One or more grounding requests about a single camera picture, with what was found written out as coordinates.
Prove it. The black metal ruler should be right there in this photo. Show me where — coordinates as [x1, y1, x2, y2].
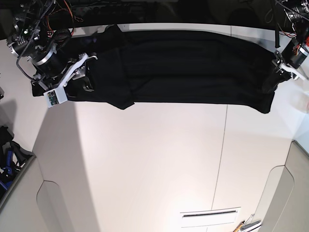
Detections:
[183, 210, 237, 217]

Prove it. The blue and black bag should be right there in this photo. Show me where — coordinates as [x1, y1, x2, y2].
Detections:
[0, 126, 33, 198]

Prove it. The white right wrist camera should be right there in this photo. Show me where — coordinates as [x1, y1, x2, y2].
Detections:
[43, 86, 68, 108]

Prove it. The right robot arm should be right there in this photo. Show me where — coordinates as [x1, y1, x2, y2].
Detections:
[7, 0, 97, 96]

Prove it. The yellow pencil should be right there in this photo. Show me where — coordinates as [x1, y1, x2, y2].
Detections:
[233, 221, 245, 232]

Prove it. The black power strip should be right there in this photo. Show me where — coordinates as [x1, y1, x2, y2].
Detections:
[73, 4, 130, 17]

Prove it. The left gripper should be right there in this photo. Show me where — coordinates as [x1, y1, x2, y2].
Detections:
[261, 39, 309, 94]

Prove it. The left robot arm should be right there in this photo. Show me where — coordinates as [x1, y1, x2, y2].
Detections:
[262, 0, 309, 93]

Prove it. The black T-shirt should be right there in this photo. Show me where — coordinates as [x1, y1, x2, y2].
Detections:
[31, 24, 281, 115]

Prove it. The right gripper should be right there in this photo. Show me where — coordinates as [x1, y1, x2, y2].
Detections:
[28, 45, 99, 92]

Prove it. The grey cable bundle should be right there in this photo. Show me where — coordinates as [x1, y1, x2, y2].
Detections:
[264, 7, 276, 25]

